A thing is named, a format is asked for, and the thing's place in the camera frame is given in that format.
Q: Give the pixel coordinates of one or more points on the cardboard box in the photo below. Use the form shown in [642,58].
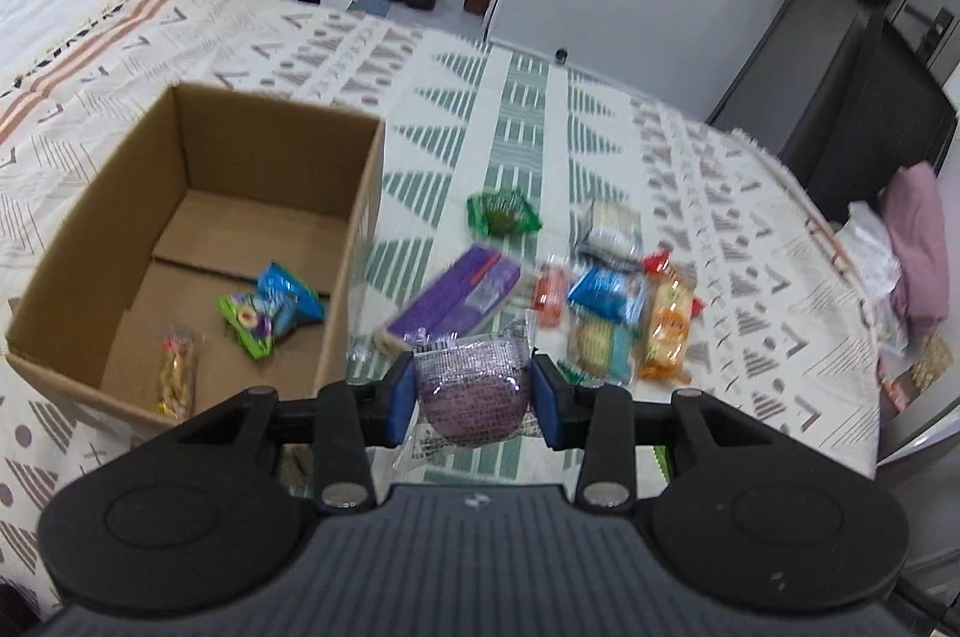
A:
[225,149]

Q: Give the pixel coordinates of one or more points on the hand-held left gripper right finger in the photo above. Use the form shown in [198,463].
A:
[546,410]

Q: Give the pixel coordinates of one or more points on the pale biscuit packet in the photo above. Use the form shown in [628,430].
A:
[596,344]

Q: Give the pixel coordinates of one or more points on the patterned bed blanket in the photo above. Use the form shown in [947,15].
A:
[525,104]

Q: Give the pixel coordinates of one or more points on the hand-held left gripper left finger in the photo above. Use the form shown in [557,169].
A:
[401,408]

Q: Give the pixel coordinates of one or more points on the black chair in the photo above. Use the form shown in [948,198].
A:
[877,112]

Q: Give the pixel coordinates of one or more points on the pink cloth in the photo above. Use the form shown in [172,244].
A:
[921,239]

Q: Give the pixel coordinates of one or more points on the white plastic bag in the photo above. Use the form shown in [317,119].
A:
[870,250]

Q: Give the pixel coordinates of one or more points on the blue wafer packet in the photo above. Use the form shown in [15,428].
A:
[604,292]

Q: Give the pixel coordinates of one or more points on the long purple snack packet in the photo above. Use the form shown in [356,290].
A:
[457,295]

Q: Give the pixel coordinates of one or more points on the blue triangular snack packet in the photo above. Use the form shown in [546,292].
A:
[285,295]

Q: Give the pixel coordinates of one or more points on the dark green snack packet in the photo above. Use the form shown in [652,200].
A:
[501,213]

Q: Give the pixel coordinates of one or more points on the round purple snack packet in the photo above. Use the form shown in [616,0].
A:
[469,397]

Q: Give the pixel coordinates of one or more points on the clear candy packet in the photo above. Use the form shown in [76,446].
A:
[176,374]

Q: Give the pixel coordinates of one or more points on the small orange snack packet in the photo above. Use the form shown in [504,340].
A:
[549,295]

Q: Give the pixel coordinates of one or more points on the orange bread packet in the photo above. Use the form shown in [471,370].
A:
[667,318]

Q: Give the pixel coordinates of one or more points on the white and black snack packet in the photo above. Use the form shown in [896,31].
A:
[611,228]

